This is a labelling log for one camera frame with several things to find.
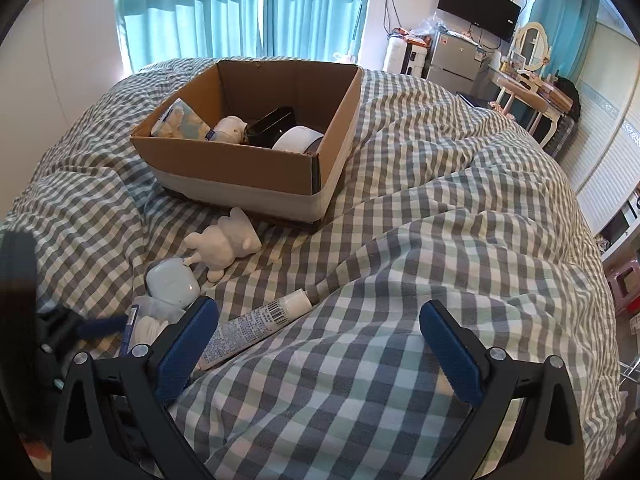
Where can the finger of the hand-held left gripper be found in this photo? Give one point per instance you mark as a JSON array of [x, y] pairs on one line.
[[102, 327]]

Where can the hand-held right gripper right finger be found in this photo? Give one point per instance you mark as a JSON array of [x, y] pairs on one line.
[[450, 347]]

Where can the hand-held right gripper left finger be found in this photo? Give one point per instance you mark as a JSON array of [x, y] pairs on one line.
[[186, 347]]

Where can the clear bag of white items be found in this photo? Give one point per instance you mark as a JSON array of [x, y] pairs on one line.
[[147, 322]]

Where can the pale blue earbuds case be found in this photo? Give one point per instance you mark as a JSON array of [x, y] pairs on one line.
[[172, 282]]

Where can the white toothpaste tube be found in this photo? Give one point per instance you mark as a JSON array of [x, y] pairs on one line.
[[250, 325]]

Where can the white bear figurine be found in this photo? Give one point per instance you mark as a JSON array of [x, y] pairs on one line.
[[225, 245]]

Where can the cardboard box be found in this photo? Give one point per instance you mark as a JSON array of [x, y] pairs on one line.
[[240, 180]]

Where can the grey checked blanket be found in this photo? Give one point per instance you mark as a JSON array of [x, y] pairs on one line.
[[400, 260]]

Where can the pink plastic stool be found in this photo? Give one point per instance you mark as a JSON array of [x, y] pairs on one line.
[[625, 285]]

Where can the blue tissue pack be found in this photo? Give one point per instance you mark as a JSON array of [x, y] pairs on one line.
[[181, 120]]

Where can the small white figurine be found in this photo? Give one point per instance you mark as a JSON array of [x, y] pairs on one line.
[[230, 130]]

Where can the white tape roll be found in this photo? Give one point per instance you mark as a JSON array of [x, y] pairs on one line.
[[297, 140]]

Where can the black rectangular container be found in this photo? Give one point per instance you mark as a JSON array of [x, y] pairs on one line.
[[270, 125]]

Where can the white wardrobe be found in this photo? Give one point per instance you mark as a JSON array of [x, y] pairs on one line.
[[605, 135]]

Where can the white dressing table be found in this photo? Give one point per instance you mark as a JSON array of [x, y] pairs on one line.
[[525, 92]]

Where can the black bag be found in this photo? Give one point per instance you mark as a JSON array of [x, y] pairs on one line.
[[567, 97]]

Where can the silver small fridge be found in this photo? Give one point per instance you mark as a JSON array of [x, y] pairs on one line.
[[455, 57]]

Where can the white cylindrical appliance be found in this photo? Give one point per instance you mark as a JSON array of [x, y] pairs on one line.
[[395, 55]]

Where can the oval vanity mirror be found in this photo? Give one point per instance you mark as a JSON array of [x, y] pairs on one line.
[[531, 47]]

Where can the teal window curtain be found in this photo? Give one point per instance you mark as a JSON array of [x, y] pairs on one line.
[[315, 10], [190, 10], [565, 5]]

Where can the clear plastic bag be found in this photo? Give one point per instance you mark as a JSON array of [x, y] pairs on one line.
[[434, 25]]

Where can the black wall television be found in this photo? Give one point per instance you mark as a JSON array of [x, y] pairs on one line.
[[477, 5]]

